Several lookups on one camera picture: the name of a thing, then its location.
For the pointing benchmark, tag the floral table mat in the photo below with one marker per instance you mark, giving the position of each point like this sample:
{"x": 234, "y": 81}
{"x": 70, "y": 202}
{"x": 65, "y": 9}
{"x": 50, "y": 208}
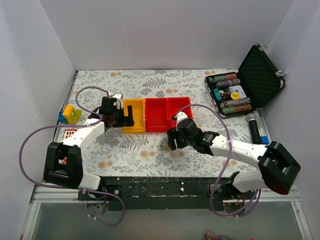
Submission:
{"x": 139, "y": 154}

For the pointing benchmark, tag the yellow plastic bin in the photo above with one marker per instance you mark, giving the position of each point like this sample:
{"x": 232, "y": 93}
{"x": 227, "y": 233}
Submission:
{"x": 138, "y": 110}

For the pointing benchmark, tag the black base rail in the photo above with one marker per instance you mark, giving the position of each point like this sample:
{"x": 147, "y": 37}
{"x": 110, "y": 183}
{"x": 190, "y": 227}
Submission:
{"x": 141, "y": 193}

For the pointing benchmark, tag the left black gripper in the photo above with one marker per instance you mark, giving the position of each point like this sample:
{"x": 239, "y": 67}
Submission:
{"x": 122, "y": 119}

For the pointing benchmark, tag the small red white toy block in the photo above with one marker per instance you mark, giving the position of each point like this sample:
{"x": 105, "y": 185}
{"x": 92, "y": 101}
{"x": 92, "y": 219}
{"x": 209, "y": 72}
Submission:
{"x": 62, "y": 160}

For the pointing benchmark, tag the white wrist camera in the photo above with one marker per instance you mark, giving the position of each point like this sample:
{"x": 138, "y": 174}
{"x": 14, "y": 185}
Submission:
{"x": 116, "y": 101}
{"x": 179, "y": 117}

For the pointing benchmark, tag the small blue toy block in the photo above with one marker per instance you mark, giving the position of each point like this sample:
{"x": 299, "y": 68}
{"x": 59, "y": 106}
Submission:
{"x": 264, "y": 140}

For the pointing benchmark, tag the red white window block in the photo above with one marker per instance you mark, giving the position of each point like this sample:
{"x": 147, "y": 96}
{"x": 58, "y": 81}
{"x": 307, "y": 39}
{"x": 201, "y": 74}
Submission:
{"x": 68, "y": 133}

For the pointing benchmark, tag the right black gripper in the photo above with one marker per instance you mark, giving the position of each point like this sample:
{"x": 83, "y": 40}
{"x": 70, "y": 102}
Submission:
{"x": 173, "y": 139}

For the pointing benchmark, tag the aluminium frame rail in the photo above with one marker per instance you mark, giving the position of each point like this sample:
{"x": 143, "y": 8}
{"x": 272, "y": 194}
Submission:
{"x": 42, "y": 195}

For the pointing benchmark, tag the black microphone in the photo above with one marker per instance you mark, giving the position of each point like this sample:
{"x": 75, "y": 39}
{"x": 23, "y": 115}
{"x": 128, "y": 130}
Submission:
{"x": 254, "y": 130}

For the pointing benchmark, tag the yellow green blue block stack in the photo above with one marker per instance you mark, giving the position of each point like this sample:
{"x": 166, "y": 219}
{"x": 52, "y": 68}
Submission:
{"x": 69, "y": 115}

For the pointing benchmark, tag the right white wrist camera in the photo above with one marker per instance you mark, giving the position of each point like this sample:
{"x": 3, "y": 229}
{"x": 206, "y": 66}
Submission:
{"x": 179, "y": 117}

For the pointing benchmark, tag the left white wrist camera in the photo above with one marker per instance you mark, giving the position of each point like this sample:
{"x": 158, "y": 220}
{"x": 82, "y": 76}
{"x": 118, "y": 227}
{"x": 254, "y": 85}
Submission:
{"x": 116, "y": 101}

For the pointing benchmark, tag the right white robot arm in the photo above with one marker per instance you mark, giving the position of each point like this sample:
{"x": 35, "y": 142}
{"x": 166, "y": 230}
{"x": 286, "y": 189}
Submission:
{"x": 275, "y": 168}

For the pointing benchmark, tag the black poker chip case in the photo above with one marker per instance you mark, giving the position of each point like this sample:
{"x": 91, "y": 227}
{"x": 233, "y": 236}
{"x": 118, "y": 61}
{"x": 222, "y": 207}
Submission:
{"x": 251, "y": 87}

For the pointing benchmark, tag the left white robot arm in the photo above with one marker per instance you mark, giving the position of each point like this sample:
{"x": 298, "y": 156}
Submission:
{"x": 72, "y": 175}

